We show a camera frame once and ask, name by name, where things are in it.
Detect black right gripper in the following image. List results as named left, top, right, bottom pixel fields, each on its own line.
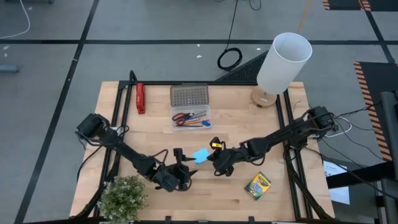
left=207, top=146, right=249, bottom=177

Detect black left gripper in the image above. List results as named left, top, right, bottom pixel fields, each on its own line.
left=152, top=147, right=199, bottom=192

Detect light blue sticky note pad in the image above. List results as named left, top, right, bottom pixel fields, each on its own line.
left=192, top=147, right=211, bottom=165

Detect yellow green crayon box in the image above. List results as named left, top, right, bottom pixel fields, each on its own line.
left=244, top=171, right=272, bottom=200

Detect red and black scissors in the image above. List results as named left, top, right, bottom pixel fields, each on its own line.
left=172, top=111, right=208, bottom=126

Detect clear plastic pencil box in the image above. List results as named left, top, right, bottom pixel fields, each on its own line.
left=169, top=105, right=213, bottom=131

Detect green potted plant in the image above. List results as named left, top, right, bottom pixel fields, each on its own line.
left=98, top=174, right=149, bottom=224

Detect red stapler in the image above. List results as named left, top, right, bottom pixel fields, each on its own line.
left=136, top=82, right=146, bottom=115

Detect black textured floor mat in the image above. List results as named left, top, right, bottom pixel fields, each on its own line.
left=215, top=50, right=269, bottom=83

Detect table lamp white shade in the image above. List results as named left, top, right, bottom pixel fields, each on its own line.
left=250, top=32, right=313, bottom=109

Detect white paper sheet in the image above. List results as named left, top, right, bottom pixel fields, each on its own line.
left=323, top=160, right=351, bottom=205

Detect black metal beam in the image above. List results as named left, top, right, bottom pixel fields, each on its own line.
left=326, top=161, right=396, bottom=189

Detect grey metal stand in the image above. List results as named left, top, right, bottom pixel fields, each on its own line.
left=380, top=91, right=398, bottom=224

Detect black mat with hazard stripes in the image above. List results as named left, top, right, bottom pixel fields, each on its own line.
left=359, top=0, right=398, bottom=12
left=353, top=61, right=398, bottom=162
left=322, top=0, right=361, bottom=11

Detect grey floor foot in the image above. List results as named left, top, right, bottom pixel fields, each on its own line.
left=0, top=64, right=19, bottom=74

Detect black metal table frame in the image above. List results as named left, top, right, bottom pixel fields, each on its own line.
left=70, top=70, right=335, bottom=224

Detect black coiled floor cable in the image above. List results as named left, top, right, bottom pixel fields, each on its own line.
left=216, top=0, right=243, bottom=72

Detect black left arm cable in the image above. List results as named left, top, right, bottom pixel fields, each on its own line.
left=76, top=144, right=105, bottom=183

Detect white cable loop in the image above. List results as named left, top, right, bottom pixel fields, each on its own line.
left=325, top=116, right=354, bottom=138

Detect long black cable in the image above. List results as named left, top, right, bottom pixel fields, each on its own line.
left=303, top=146, right=398, bottom=200

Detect white floor cable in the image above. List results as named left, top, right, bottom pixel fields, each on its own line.
left=0, top=0, right=31, bottom=40

